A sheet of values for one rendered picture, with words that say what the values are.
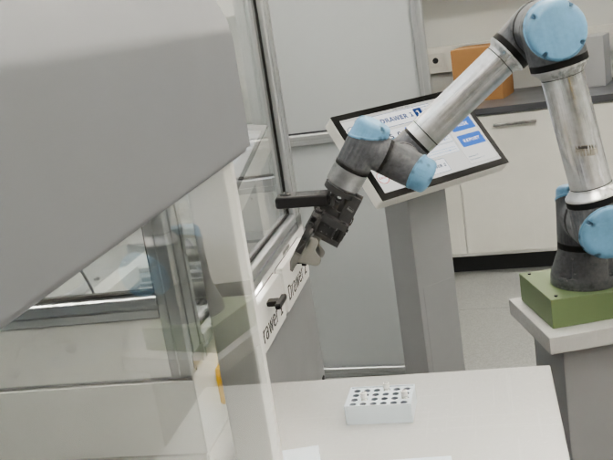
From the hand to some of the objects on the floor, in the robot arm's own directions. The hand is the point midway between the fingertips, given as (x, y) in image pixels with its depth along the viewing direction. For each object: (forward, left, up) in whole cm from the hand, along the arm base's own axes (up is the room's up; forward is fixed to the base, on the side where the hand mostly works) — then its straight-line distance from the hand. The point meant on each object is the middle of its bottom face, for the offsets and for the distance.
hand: (292, 261), depth 191 cm
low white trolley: (-21, +44, -98) cm, 110 cm away
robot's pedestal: (-69, -11, -96) cm, 119 cm away
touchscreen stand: (-40, -87, -98) cm, 137 cm away
